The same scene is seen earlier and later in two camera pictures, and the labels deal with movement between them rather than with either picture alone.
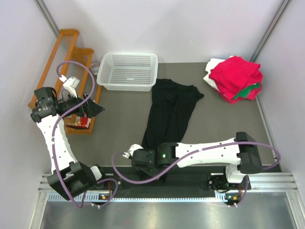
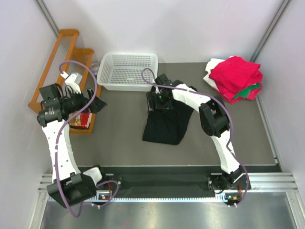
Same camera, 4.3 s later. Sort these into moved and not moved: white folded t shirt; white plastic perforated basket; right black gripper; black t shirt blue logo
Moved: right black gripper
Not moved: black t shirt blue logo; white plastic perforated basket; white folded t shirt
